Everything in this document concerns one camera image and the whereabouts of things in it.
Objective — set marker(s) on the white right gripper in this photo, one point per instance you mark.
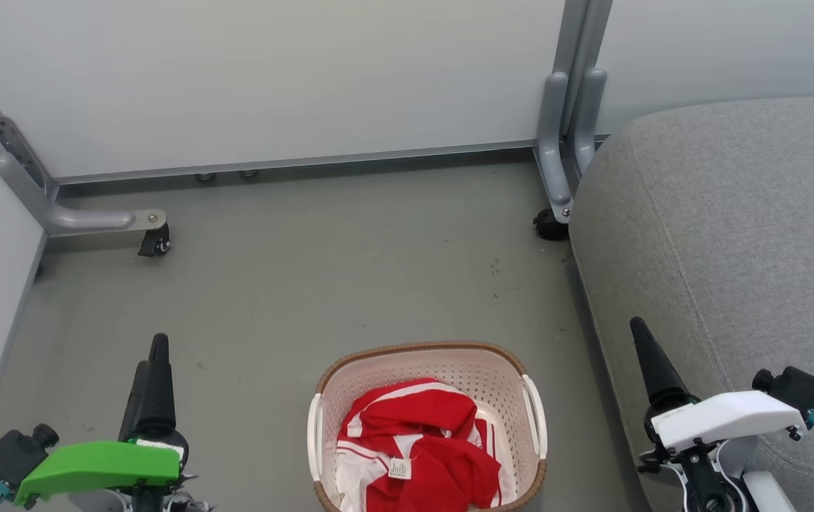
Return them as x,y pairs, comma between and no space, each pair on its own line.
727,419

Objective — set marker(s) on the black caster wheel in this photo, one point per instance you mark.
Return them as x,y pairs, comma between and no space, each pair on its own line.
156,243
549,226

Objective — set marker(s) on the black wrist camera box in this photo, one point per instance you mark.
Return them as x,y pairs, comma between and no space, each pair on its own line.
795,390
12,455

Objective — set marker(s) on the grey double partition leg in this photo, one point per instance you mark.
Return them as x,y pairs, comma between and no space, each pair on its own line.
569,107

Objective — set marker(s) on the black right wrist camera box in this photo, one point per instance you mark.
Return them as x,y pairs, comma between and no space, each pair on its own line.
795,390

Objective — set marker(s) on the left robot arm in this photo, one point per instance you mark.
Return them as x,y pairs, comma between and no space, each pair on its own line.
147,500

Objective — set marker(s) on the small partition panel foot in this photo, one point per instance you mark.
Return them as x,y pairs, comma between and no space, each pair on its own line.
247,173
205,176

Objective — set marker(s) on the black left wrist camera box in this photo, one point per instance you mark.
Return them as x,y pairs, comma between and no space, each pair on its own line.
12,455

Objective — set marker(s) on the grey single partition leg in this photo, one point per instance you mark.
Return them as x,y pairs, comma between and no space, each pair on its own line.
72,219

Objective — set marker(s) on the cream plastic laundry basket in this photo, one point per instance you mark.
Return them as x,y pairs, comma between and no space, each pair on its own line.
442,363

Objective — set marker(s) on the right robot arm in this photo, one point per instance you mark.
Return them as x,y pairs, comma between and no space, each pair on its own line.
763,494

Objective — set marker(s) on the red and white garment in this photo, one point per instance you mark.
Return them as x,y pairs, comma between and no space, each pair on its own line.
428,441

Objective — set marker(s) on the grey fabric sofa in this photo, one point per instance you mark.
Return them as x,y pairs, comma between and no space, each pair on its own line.
748,249

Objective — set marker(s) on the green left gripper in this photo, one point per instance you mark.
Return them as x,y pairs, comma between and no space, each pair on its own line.
101,466

